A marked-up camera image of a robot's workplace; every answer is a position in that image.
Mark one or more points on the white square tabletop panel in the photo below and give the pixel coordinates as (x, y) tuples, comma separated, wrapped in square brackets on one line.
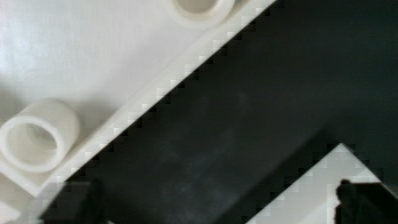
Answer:
[(101, 53)]

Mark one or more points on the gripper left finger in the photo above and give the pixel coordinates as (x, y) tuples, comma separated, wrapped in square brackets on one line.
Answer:
[(76, 207)]

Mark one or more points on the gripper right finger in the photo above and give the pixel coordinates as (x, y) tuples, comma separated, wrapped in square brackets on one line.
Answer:
[(368, 204)]

